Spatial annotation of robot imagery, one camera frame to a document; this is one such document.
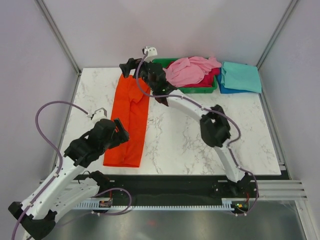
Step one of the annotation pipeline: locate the pink t shirt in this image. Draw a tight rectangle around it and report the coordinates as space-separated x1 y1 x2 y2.
163 56 222 88

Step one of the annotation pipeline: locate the right aluminium frame post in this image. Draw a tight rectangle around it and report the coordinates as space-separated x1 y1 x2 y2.
256 0 300 70

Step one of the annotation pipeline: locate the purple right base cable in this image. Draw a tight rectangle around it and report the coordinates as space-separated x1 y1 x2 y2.
226 191 260 217

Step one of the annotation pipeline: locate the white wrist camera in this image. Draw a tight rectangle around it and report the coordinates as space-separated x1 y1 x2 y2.
87 107 108 123
142 46 158 62

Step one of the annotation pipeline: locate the orange t shirt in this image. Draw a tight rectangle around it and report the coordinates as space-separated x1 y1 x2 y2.
103 75 151 168

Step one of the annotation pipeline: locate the aluminium frame post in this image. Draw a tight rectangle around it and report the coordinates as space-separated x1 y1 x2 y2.
256 0 300 70
34 0 82 76

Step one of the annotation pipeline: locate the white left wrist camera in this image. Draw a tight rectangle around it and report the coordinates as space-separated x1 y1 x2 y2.
87 107 108 123

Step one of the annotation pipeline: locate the green plastic bin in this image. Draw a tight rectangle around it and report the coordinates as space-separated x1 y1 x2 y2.
152 58 218 94

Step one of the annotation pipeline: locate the teal folded t shirt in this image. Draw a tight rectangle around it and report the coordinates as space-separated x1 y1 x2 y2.
221 61 262 94

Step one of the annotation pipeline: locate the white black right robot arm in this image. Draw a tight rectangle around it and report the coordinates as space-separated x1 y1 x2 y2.
119 58 250 197

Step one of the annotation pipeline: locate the blue folded t shirt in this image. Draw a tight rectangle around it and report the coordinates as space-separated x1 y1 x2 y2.
216 67 262 95

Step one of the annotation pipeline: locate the left aluminium frame post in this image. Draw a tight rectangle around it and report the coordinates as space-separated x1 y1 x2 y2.
34 0 82 76

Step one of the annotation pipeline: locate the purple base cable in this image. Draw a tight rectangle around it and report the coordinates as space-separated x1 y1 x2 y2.
226 191 260 217
54 188 133 227

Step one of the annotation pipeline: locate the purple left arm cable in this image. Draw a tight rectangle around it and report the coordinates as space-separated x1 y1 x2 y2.
11 100 90 240

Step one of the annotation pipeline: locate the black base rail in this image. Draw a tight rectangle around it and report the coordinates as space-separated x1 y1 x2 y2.
74 173 261 207

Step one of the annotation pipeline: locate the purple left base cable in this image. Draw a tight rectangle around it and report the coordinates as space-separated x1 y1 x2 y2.
54 188 133 227

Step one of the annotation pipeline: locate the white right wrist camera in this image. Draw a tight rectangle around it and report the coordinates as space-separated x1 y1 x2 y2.
142 46 158 62

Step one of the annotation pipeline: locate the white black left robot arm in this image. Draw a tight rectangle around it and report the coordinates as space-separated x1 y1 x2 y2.
8 118 129 240

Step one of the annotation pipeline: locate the white slotted cable duct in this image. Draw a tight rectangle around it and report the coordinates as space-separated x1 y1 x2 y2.
73 198 250 211

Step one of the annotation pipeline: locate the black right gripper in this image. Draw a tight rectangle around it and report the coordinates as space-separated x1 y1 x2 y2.
118 57 155 93

